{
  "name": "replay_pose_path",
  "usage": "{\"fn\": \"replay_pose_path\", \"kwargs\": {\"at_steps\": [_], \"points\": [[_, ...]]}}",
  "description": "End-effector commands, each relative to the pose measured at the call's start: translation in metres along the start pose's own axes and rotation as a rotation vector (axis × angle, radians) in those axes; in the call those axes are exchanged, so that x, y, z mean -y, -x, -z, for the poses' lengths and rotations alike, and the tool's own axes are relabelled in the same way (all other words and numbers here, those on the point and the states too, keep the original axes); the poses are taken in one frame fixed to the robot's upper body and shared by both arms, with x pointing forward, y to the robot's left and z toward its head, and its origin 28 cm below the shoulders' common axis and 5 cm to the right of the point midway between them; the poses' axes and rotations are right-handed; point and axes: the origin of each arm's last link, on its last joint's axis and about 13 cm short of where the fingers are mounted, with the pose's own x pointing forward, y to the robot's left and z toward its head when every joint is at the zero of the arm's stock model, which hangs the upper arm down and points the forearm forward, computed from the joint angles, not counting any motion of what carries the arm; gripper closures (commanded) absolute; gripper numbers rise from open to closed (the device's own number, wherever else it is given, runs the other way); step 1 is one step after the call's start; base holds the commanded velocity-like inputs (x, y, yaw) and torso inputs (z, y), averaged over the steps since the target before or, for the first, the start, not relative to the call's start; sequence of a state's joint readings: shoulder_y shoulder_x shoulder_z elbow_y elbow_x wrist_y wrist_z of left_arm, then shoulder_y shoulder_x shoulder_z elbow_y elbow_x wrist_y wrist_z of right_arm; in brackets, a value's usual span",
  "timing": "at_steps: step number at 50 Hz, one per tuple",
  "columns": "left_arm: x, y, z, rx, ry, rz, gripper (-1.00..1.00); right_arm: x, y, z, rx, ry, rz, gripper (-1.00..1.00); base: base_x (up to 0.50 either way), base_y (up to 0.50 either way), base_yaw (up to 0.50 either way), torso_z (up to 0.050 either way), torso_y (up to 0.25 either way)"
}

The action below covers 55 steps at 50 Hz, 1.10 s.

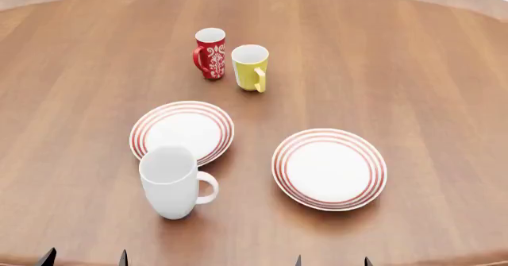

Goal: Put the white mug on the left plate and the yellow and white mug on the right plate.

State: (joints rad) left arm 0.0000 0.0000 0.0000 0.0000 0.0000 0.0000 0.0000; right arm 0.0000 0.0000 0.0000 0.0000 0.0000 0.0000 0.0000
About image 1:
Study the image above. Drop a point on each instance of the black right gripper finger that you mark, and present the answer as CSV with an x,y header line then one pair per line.
x,y
368,262
297,261

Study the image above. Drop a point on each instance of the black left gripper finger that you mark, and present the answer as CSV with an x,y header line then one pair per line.
x,y
48,259
124,260

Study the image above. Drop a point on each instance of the plain white mug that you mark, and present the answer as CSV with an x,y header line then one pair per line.
x,y
168,185

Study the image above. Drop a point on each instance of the red striped white plate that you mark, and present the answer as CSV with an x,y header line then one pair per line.
x,y
329,170
186,129

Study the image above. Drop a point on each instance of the yellow and white mug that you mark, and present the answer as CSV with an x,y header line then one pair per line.
x,y
248,72

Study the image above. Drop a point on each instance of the red patterned mug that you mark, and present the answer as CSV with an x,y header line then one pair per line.
x,y
212,57

